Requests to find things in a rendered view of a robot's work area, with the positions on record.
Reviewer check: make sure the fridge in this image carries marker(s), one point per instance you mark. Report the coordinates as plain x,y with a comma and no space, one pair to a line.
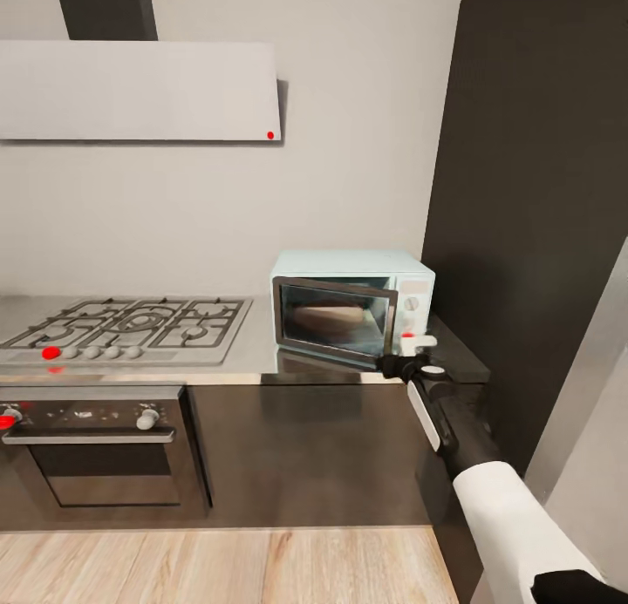
527,233

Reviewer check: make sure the burner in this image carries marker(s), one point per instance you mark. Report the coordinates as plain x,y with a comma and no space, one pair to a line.
147,330

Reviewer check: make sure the oven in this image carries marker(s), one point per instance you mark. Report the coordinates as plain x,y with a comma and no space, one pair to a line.
106,452

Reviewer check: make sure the microwave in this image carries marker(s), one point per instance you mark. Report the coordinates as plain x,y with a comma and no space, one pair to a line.
352,303

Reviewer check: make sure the range hood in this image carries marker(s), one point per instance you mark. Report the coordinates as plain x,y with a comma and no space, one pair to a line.
114,79

